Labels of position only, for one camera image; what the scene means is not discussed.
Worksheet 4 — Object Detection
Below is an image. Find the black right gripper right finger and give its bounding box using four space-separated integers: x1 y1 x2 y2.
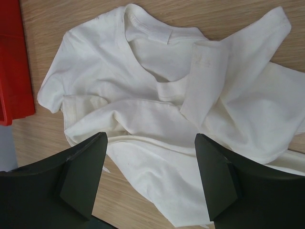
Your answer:
195 134 305 229

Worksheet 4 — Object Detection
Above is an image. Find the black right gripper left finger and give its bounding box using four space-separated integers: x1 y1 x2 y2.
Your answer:
0 132 108 229

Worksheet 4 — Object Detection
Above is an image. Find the white t-shirt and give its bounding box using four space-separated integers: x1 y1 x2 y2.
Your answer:
37 4 305 228

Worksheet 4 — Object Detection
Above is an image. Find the red plastic bin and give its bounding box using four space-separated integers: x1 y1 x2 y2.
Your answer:
0 0 35 126

